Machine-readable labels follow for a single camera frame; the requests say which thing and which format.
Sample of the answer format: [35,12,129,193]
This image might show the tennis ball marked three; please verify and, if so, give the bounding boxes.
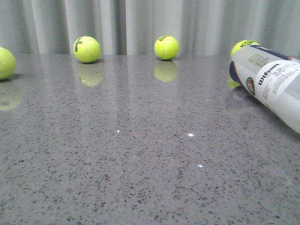
[73,36,101,63]

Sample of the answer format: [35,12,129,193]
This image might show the right Roland Garros tennis ball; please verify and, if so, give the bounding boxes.
[231,39,259,57]

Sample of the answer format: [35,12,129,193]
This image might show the clear Wilson tennis ball can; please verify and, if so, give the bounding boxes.
[229,45,300,133]

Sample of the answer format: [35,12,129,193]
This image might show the far left tennis ball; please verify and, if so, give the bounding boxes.
[0,47,16,81]

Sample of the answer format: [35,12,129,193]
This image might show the centre back tennis ball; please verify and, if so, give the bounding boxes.
[154,36,180,60]

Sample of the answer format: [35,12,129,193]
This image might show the grey pleated curtain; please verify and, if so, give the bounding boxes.
[0,0,300,56]

